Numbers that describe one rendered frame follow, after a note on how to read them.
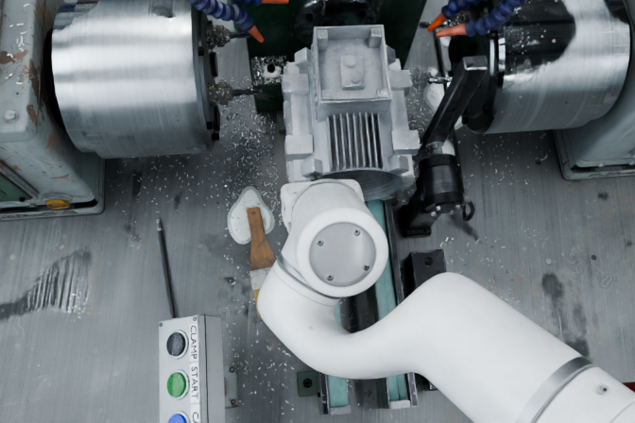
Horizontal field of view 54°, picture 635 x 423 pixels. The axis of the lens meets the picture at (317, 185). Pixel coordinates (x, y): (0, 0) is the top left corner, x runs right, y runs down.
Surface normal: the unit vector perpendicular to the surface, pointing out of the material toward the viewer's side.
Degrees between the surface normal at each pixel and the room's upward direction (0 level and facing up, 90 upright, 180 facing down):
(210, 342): 58
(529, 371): 32
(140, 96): 43
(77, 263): 0
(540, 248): 0
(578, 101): 66
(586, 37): 21
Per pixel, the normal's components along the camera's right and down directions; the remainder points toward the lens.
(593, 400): -0.14, -0.77
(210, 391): 0.87, -0.23
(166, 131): 0.10, 0.77
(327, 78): 0.04, -0.33
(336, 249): 0.08, 0.18
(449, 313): -0.38, -0.62
